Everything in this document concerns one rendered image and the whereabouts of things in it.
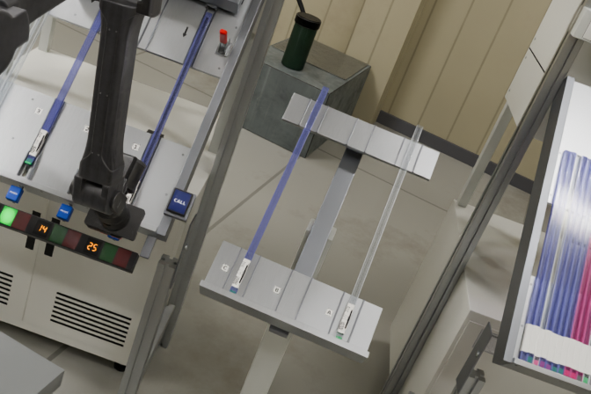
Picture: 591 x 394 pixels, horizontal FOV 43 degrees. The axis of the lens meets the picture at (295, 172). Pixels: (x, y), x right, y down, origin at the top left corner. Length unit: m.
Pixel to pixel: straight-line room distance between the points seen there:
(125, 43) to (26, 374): 0.58
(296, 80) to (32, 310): 2.04
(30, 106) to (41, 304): 0.69
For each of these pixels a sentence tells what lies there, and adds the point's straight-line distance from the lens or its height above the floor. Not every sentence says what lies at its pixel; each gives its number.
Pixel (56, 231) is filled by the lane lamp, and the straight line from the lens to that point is 1.62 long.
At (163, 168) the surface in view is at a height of 0.81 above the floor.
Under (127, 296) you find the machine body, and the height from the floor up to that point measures 0.29.
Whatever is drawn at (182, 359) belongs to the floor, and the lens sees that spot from 2.40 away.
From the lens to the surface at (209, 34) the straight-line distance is 1.75.
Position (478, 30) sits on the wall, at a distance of 4.58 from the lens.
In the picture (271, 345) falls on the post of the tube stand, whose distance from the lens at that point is 1.76.
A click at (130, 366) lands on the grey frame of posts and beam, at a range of 1.82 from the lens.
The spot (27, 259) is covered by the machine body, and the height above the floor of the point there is 0.30.
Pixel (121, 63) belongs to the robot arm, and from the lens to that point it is 1.23.
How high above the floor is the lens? 1.57
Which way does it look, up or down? 25 degrees down
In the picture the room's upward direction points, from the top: 21 degrees clockwise
